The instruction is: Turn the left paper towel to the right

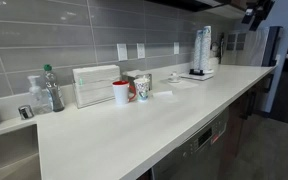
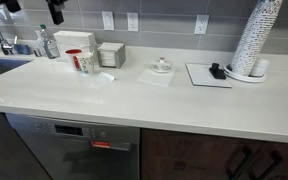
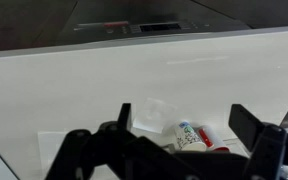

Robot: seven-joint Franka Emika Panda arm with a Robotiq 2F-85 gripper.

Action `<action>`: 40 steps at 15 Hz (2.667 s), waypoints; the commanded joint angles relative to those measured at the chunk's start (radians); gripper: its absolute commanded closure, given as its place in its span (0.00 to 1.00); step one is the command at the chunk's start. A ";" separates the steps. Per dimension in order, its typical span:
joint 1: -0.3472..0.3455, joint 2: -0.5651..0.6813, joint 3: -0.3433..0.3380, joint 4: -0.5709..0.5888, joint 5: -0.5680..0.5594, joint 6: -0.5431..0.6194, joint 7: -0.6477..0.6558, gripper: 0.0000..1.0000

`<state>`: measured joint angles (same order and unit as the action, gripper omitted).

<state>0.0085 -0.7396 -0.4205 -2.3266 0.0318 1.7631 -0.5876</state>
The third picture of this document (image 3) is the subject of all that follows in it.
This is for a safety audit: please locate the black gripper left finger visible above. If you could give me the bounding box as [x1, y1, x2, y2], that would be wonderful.
[44, 102, 172, 180]

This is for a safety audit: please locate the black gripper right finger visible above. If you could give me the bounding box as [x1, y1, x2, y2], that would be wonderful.
[228, 103, 288, 180]

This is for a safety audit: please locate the white square cup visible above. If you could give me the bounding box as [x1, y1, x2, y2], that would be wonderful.
[132, 97, 179, 135]

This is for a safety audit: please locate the red and white mug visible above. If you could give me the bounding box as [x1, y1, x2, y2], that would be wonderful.
[197, 124, 231, 153]

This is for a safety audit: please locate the stainless steel dishwasher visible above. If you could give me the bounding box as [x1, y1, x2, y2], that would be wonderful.
[54, 0, 252, 47]

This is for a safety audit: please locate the dark wood cabinet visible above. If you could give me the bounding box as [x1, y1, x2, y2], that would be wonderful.
[0, 0, 79, 54]

